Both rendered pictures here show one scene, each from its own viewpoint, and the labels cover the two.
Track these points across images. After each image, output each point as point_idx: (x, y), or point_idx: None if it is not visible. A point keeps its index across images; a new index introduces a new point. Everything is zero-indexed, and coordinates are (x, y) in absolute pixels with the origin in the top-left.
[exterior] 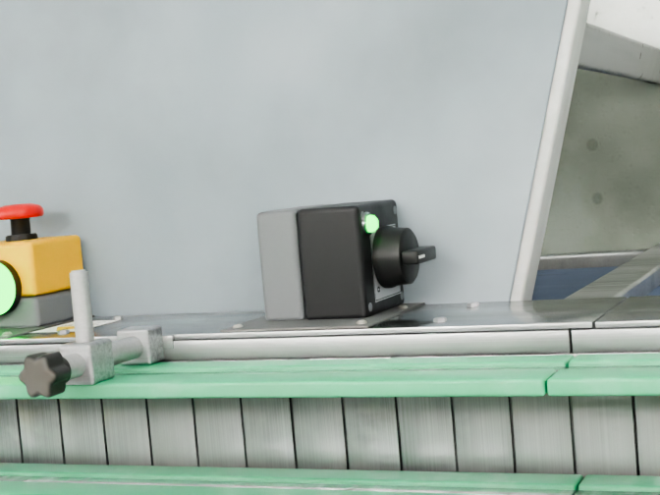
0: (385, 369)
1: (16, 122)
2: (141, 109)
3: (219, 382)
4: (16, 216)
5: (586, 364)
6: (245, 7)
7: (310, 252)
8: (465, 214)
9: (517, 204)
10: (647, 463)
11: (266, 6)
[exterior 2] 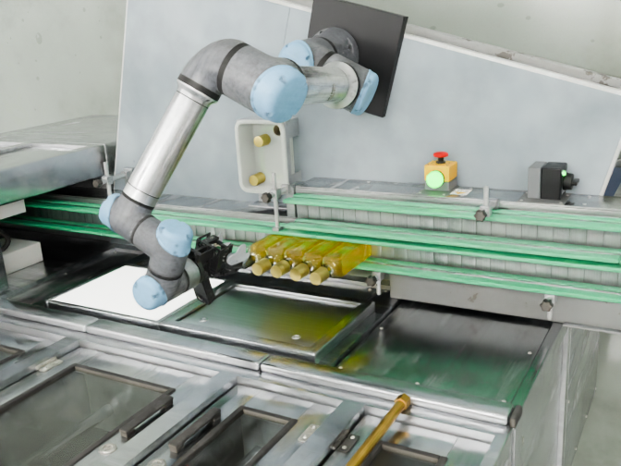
0: (571, 218)
1: (436, 123)
2: (482, 125)
3: (528, 220)
4: (442, 156)
5: None
6: (523, 98)
7: (544, 180)
8: (588, 168)
9: (605, 167)
10: None
11: (530, 99)
